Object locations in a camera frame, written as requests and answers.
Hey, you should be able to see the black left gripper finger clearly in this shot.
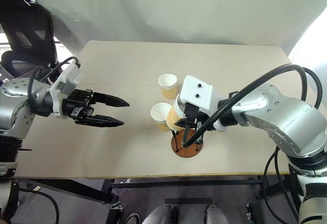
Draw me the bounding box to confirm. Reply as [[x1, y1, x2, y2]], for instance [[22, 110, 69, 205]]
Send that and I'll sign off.
[[75, 115, 125, 128], [92, 92, 130, 107]]

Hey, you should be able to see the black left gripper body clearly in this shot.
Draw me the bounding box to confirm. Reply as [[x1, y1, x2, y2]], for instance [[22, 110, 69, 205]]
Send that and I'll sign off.
[[62, 89, 95, 122]]

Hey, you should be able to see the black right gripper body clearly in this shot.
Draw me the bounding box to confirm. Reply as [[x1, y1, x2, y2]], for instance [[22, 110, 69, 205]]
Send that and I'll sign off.
[[183, 102, 205, 133]]

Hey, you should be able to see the brown ribbed paper cup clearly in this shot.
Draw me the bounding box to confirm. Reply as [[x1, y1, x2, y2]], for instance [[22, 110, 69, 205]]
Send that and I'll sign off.
[[157, 73, 178, 100], [150, 102, 172, 133], [166, 93, 189, 133]]

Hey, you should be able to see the gray rounded shape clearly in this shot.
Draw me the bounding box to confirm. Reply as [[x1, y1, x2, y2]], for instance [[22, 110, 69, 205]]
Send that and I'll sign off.
[[205, 204, 226, 224], [141, 204, 179, 224]]

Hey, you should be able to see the black mesh office chair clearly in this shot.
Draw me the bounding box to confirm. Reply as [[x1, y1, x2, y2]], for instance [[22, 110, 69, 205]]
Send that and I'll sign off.
[[0, 3, 59, 77]]

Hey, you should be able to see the white robot body shell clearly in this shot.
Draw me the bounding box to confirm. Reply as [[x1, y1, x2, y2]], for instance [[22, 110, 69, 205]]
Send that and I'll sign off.
[[297, 174, 327, 224]]

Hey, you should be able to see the wire cup holder wooden base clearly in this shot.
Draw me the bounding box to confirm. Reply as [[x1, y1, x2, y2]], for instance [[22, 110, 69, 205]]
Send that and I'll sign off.
[[169, 128, 205, 159]]

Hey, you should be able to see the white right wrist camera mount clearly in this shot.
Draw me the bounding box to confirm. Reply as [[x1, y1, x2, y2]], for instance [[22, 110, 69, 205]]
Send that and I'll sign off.
[[178, 74, 229, 133]]

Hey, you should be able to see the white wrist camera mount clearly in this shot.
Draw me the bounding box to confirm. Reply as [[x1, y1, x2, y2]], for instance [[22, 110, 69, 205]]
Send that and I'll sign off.
[[50, 63, 83, 119], [178, 74, 229, 133]]

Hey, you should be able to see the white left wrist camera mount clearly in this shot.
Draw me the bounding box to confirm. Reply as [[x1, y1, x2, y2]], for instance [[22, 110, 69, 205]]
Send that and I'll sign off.
[[50, 63, 83, 119]]

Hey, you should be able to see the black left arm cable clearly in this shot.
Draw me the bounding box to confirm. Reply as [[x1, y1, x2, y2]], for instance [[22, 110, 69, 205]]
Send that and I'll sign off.
[[27, 56, 81, 105]]

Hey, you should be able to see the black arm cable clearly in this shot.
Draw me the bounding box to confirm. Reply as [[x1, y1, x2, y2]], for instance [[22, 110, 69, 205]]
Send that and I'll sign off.
[[27, 56, 81, 105], [181, 63, 323, 148]]

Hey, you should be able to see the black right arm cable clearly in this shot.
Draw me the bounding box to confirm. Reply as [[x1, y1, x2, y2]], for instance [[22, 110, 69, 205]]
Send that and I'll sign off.
[[181, 63, 323, 148]]

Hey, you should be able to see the black body cable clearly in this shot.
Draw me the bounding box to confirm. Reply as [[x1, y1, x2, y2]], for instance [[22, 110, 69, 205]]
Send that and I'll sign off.
[[262, 146, 300, 223]]

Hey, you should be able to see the black floor cable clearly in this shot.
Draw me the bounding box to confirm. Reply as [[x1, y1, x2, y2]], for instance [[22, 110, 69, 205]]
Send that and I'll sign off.
[[17, 187, 61, 224]]

